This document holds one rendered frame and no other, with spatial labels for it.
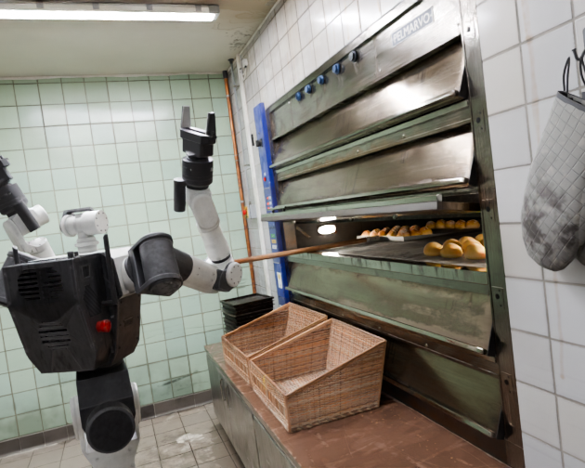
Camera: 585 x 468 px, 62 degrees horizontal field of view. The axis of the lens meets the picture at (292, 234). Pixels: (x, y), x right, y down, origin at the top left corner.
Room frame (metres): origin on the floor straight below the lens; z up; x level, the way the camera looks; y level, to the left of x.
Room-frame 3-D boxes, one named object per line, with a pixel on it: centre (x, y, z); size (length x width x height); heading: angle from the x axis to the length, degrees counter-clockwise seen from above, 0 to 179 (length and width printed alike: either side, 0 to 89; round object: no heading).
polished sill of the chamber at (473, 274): (2.32, -0.29, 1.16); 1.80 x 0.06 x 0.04; 20
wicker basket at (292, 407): (2.19, -0.02, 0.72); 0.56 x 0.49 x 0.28; 19
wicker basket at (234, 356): (2.76, 0.19, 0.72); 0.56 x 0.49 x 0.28; 22
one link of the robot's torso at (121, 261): (1.32, 0.59, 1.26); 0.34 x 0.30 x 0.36; 79
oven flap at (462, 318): (2.31, -0.26, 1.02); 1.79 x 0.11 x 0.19; 20
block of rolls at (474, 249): (1.91, -0.88, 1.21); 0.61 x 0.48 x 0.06; 110
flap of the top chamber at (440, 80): (2.31, -0.26, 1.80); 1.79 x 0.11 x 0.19; 20
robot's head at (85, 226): (1.37, 0.57, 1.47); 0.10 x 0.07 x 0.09; 79
